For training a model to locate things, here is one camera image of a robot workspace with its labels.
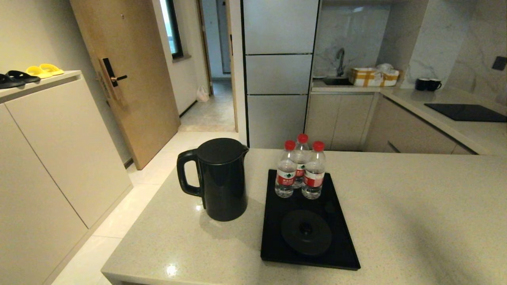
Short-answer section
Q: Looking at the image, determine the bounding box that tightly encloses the red-label water bottle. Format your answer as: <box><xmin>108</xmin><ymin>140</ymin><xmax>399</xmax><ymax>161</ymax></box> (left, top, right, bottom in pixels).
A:
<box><xmin>301</xmin><ymin>141</ymin><xmax>327</xmax><ymax>200</ymax></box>
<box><xmin>295</xmin><ymin>133</ymin><xmax>311</xmax><ymax>189</ymax></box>
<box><xmin>274</xmin><ymin>140</ymin><xmax>298</xmax><ymax>199</ymax></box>

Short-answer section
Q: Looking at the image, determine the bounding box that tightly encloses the black electric kettle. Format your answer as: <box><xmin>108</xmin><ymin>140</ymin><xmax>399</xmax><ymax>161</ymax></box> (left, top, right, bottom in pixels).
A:
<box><xmin>176</xmin><ymin>137</ymin><xmax>250</xmax><ymax>222</ymax></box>

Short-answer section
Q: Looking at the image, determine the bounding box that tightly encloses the black round kettle base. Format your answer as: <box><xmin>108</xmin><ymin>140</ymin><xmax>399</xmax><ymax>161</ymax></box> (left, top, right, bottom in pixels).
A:
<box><xmin>280</xmin><ymin>209</ymin><xmax>333</xmax><ymax>257</ymax></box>

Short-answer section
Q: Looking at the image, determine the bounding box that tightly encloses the tall grey fridge cabinet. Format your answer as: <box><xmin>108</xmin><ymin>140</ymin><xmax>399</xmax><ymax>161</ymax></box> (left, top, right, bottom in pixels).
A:
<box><xmin>241</xmin><ymin>0</ymin><xmax>320</xmax><ymax>149</ymax></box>

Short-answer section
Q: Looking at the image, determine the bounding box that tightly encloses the beige kitchen base cabinet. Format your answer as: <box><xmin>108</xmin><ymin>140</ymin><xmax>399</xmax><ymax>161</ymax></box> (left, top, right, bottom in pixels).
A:
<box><xmin>305</xmin><ymin>92</ymin><xmax>478</xmax><ymax>155</ymax></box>

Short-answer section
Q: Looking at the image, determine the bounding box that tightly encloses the black rectangular tray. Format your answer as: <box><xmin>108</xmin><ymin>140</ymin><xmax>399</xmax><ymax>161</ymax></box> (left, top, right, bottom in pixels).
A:
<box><xmin>260</xmin><ymin>169</ymin><xmax>362</xmax><ymax>272</ymax></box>

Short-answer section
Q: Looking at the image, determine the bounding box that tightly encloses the kitchen sink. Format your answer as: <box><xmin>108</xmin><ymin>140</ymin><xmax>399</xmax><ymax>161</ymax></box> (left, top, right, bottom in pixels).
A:
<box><xmin>322</xmin><ymin>76</ymin><xmax>353</xmax><ymax>86</ymax></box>

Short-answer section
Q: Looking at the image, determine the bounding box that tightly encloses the metal kitchen faucet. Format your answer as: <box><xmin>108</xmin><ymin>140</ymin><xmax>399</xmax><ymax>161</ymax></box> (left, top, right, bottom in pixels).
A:
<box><xmin>335</xmin><ymin>47</ymin><xmax>347</xmax><ymax>77</ymax></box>

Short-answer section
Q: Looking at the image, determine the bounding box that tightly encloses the yellow-taped cardboard box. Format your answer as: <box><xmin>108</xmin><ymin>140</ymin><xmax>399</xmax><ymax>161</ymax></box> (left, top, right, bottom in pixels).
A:
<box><xmin>349</xmin><ymin>67</ymin><xmax>400</xmax><ymax>87</ymax></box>

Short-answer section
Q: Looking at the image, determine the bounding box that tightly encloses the wooden door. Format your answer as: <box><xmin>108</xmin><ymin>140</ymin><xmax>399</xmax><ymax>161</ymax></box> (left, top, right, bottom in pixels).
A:
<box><xmin>69</xmin><ymin>0</ymin><xmax>181</xmax><ymax>171</ymax></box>

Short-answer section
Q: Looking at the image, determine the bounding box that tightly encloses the dark-framed window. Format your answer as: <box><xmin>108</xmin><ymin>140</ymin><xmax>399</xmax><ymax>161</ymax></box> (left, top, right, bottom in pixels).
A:
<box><xmin>159</xmin><ymin>0</ymin><xmax>184</xmax><ymax>60</ymax></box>

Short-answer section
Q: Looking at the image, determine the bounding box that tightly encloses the white shoe cabinet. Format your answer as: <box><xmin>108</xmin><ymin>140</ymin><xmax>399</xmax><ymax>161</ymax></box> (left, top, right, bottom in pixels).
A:
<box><xmin>0</xmin><ymin>70</ymin><xmax>133</xmax><ymax>285</ymax></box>

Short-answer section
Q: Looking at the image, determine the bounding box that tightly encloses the yellow slipper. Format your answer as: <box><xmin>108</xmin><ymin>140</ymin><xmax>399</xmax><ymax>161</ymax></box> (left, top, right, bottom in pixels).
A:
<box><xmin>25</xmin><ymin>66</ymin><xmax>53</xmax><ymax>79</ymax></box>
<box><xmin>39</xmin><ymin>63</ymin><xmax>65</xmax><ymax>76</ymax></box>

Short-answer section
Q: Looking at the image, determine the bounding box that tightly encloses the black induction cooktop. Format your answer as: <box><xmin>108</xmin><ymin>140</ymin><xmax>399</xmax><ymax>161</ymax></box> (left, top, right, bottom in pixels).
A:
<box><xmin>424</xmin><ymin>103</ymin><xmax>507</xmax><ymax>123</ymax></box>

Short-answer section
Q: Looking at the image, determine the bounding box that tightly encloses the black slipper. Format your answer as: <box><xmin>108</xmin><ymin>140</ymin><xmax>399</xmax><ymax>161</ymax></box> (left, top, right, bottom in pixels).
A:
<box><xmin>0</xmin><ymin>74</ymin><xmax>25</xmax><ymax>89</ymax></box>
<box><xmin>6</xmin><ymin>70</ymin><xmax>41</xmax><ymax>84</ymax></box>

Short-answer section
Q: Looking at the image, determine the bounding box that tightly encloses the black door lock handle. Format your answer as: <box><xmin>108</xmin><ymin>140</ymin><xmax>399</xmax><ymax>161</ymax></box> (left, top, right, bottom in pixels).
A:
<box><xmin>98</xmin><ymin>57</ymin><xmax>128</xmax><ymax>101</ymax></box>

